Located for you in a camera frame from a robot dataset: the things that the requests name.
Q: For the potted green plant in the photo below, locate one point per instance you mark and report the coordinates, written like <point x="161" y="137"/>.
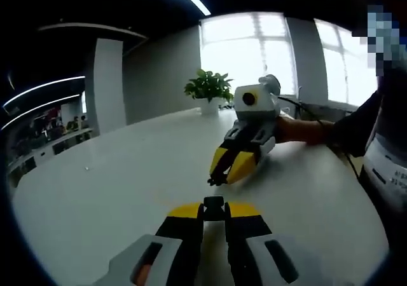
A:
<point x="208" y="89"/>

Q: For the person's right hand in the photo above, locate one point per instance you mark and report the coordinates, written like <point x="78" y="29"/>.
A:
<point x="291" y="130"/>

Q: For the row of white office desks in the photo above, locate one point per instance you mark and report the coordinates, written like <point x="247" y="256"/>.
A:
<point x="38" y="149"/>

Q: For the white square column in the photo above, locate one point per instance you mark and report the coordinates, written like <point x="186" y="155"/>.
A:
<point x="109" y="85"/>

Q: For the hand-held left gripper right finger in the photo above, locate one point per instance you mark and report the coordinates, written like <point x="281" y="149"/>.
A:
<point x="245" y="235"/>

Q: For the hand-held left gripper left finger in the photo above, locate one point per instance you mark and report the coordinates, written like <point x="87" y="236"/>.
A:
<point x="181" y="235"/>

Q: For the black plastic buckle prong part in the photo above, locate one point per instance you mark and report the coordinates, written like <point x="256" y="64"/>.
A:
<point x="217" y="178"/>

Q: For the ceiling light strip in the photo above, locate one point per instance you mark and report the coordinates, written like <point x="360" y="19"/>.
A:
<point x="44" y="87"/>
<point x="41" y="109"/>

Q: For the large bright window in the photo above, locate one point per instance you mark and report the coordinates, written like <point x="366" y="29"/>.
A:
<point x="248" y="51"/>

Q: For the black plastic buckle socket part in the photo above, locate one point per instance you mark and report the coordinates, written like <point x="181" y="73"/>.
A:
<point x="213" y="208"/>

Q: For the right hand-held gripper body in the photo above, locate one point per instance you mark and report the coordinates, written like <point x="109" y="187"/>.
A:
<point x="257" y="103"/>

